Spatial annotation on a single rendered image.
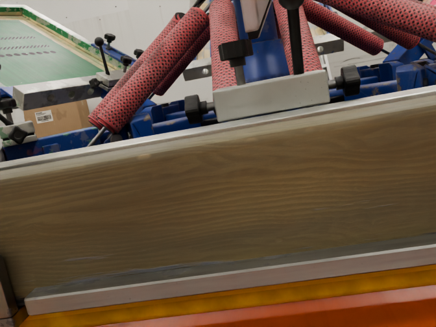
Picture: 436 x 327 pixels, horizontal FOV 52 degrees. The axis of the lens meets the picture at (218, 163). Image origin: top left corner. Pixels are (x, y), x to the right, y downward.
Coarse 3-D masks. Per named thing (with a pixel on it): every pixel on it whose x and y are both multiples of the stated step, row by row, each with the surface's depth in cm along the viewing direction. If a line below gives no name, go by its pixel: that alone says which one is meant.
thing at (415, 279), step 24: (288, 288) 24; (312, 288) 24; (336, 288) 24; (360, 288) 24; (384, 288) 24; (96, 312) 26; (120, 312) 26; (144, 312) 26; (168, 312) 26; (192, 312) 25
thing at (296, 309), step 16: (272, 304) 26; (288, 304) 26; (304, 304) 25; (144, 320) 27; (160, 320) 27; (176, 320) 26; (192, 320) 26; (208, 320) 26; (224, 320) 25; (240, 320) 25; (256, 320) 25; (272, 320) 25; (288, 320) 24; (304, 320) 24
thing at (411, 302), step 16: (416, 288) 25; (432, 288) 25; (320, 304) 25; (336, 304) 25; (352, 304) 25; (368, 304) 24; (384, 304) 24; (400, 304) 24; (416, 304) 23; (432, 304) 23; (320, 320) 24; (336, 320) 23; (352, 320) 23; (368, 320) 23; (384, 320) 23; (400, 320) 22; (416, 320) 22; (432, 320) 22
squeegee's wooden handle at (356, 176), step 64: (256, 128) 23; (320, 128) 22; (384, 128) 21; (0, 192) 24; (64, 192) 24; (128, 192) 23; (192, 192) 23; (256, 192) 22; (320, 192) 22; (384, 192) 22; (64, 256) 24; (128, 256) 24; (192, 256) 24; (256, 256) 23
